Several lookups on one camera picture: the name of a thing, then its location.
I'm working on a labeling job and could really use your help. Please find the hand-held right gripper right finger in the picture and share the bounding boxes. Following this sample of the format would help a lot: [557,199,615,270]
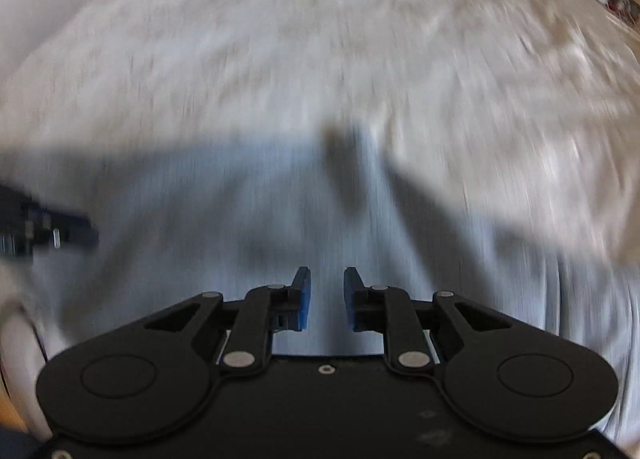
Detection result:
[343,266,506,375]

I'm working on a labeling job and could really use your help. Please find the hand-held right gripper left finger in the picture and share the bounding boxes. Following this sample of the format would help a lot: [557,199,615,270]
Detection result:
[142,266,313,374]

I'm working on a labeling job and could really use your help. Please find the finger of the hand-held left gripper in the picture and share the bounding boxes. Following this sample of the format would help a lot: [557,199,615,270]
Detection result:
[31,206,99,254]

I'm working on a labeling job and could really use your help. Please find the grey-blue speckled pants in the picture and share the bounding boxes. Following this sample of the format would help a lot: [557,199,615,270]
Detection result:
[0,132,566,359]

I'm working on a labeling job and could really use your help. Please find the white embroidered bedspread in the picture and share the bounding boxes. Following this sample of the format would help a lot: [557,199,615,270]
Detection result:
[0,0,640,445]

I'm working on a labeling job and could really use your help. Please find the cream nightstand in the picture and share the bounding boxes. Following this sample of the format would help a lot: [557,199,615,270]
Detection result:
[575,0,640,37]

